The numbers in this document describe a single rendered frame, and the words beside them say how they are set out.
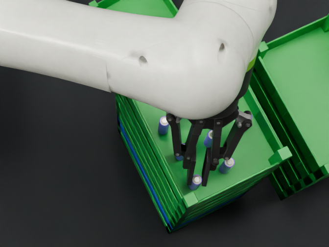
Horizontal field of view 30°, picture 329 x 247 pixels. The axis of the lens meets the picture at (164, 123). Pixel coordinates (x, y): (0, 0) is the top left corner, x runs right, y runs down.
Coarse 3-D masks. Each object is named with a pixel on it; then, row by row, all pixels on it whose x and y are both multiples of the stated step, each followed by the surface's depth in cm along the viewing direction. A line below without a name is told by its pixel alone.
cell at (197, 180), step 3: (195, 174) 104; (195, 177) 104; (198, 177) 104; (201, 177) 104; (192, 180) 104; (195, 180) 104; (198, 180) 104; (201, 180) 104; (192, 183) 104; (195, 183) 104; (198, 183) 104; (189, 186) 108; (192, 186) 106; (195, 186) 105; (198, 186) 106; (192, 189) 109; (195, 189) 109
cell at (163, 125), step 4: (164, 116) 106; (160, 120) 106; (164, 120) 106; (160, 124) 106; (164, 124) 106; (168, 124) 106; (160, 128) 109; (164, 128) 108; (160, 132) 111; (164, 132) 111
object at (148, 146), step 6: (126, 102) 118; (132, 108) 116; (132, 114) 117; (138, 120) 115; (138, 126) 117; (144, 138) 115; (150, 150) 116; (156, 156) 114; (156, 162) 115; (162, 168) 113; (276, 168) 115; (162, 174) 115; (264, 174) 116; (252, 180) 115; (168, 186) 113; (240, 186) 115; (168, 192) 118; (228, 192) 114; (174, 198) 113; (216, 198) 115; (180, 204) 110; (204, 204) 114; (180, 210) 113; (192, 210) 114
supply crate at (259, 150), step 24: (144, 120) 107; (264, 120) 109; (168, 144) 112; (240, 144) 112; (264, 144) 113; (168, 168) 105; (216, 168) 111; (240, 168) 111; (264, 168) 106; (192, 192) 102; (216, 192) 105
